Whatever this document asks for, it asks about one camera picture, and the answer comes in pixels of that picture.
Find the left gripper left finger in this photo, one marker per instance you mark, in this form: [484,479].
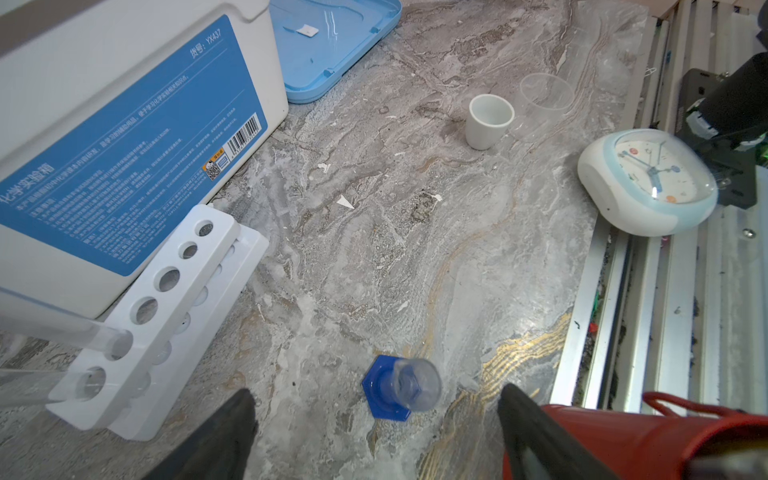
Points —
[219,448]

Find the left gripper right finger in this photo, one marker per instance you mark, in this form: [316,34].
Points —
[537,447]

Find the white test tube rack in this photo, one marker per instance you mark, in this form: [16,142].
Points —
[173,311]

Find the small white round cap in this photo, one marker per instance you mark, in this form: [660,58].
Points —
[489,118]

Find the clear plastic beaker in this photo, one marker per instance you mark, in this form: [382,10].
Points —
[545,96]

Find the blue plastic bin lid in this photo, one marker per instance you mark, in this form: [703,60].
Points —
[319,41]

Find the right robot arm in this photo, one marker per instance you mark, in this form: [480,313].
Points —
[737,109]

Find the red cup of pencils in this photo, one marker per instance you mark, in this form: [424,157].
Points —
[679,439]

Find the white alarm clock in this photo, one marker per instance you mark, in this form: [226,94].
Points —
[647,182]

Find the white plastic storage bin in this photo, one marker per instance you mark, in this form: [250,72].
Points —
[116,120]

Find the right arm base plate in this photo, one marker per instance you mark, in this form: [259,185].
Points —
[732,163]

